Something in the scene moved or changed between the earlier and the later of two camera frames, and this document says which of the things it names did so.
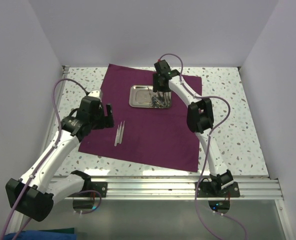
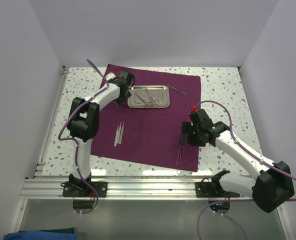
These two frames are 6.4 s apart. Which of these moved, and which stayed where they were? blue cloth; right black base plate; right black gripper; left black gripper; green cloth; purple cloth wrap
Moved: right black gripper; left black gripper
Stayed: right black base plate; green cloth; blue cloth; purple cloth wrap
